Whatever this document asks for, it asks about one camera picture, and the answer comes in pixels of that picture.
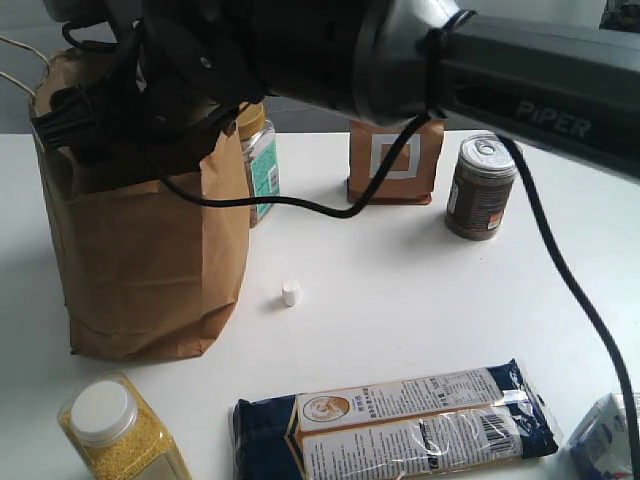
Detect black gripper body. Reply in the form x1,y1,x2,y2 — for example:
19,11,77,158
31,1,280,173

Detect small white cylinder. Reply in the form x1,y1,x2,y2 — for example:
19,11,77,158
281,280,301,307

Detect brown paper bag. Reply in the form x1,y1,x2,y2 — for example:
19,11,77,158
0,34,251,363

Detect clear jar teal label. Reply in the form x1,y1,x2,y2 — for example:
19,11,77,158
236,103,280,197

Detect brown kraft coffee pouch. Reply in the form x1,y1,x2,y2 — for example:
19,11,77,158
347,120,444,205

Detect clear canister brown grains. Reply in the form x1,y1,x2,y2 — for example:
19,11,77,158
445,133,518,241

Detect yellow millet bottle white cap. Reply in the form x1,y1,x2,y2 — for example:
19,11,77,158
57,373,191,479

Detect blue noodle package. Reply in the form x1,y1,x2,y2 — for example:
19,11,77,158
231,360,559,479

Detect white blue tissue pack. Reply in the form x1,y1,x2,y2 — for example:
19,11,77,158
568,393,633,480

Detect black cable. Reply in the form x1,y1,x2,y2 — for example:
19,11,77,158
59,19,640,480

